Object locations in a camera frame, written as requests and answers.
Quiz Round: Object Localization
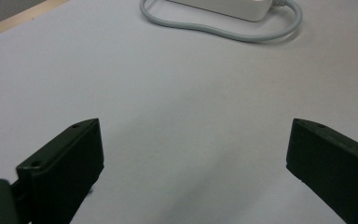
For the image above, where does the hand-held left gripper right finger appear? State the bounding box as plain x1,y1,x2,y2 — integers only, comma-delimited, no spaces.
285,118,358,224

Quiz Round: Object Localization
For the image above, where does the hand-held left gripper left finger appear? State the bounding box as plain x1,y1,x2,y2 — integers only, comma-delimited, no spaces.
15,118,105,224

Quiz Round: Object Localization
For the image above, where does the white power strip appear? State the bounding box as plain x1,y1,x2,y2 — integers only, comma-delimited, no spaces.
167,0,274,22

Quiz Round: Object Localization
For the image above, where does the grey power cable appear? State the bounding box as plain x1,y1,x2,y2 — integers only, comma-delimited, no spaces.
139,0,303,44

